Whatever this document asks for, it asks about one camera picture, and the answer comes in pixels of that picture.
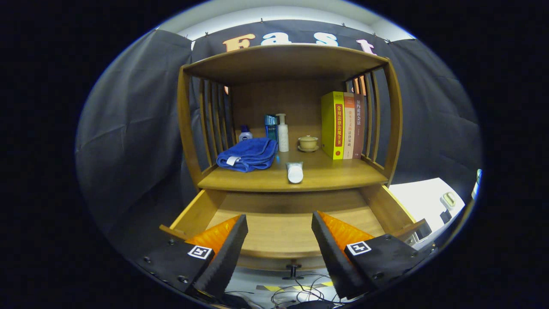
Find yellow lidded teacup with saucer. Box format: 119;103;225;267
297;135;320;153

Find white facial cleanser tube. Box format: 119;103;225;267
286;161;304;184

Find wooden cabinet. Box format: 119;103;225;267
177;43;404;192

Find white pump bottle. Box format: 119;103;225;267
276;113;290;153

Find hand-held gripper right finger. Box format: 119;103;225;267
311;211;436;301

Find blue folded towel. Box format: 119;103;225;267
216;137;278;173

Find brown book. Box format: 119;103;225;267
353;93;366;159

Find black floor cables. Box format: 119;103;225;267
225;270;344;307

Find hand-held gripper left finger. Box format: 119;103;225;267
135;214;249;301

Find beige book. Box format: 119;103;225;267
343;92;356;160

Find black bracket block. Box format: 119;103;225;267
414;221;433;241

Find wooden countertop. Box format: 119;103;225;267
197;148;389;192

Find yellow and black floor tape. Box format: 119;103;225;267
256;281;334;292

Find wooden drawer with black knob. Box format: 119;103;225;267
160;185;429;279

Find yellow book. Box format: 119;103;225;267
321;91;345;160

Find white drawer unit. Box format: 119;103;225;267
388;178;466;251

